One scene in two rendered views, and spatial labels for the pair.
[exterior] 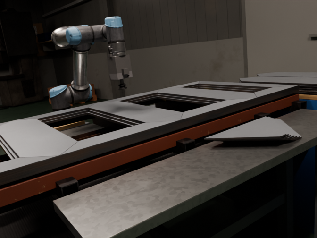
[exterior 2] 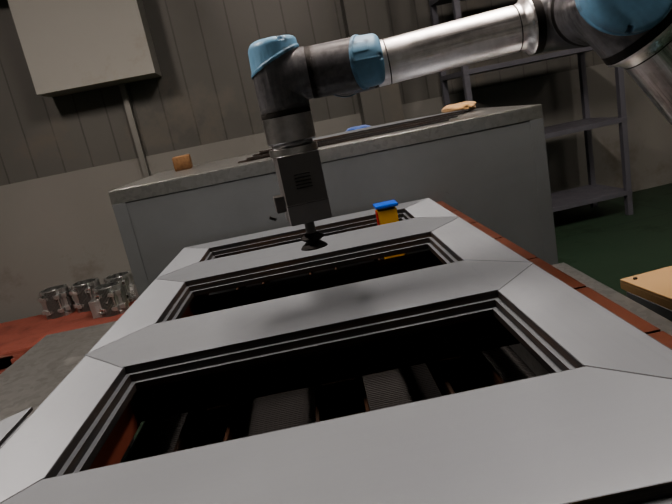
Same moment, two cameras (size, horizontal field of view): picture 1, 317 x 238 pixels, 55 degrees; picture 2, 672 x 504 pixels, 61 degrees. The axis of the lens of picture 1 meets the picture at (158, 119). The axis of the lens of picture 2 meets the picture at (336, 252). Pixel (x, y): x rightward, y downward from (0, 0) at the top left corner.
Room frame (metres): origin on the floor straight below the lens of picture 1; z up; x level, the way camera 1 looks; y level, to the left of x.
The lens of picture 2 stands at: (1.90, -0.57, 1.14)
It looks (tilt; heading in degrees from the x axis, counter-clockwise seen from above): 14 degrees down; 123
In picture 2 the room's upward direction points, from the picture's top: 11 degrees counter-clockwise
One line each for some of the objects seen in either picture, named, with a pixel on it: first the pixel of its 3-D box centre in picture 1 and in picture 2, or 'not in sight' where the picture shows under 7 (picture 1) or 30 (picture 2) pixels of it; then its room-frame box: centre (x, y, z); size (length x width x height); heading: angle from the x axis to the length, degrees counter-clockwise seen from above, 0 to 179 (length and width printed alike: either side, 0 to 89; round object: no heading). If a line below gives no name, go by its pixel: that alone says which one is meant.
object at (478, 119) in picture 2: not in sight; (323, 149); (0.85, 1.11, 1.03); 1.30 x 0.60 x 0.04; 34
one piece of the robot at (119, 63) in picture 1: (120, 65); (293, 183); (1.39, 0.14, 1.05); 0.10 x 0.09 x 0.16; 41
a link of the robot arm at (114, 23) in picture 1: (114, 30); (280, 77); (1.40, 0.15, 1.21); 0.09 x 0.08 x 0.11; 30
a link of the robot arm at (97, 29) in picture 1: (102, 33); (345, 66); (1.48, 0.21, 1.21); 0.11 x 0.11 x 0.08; 30
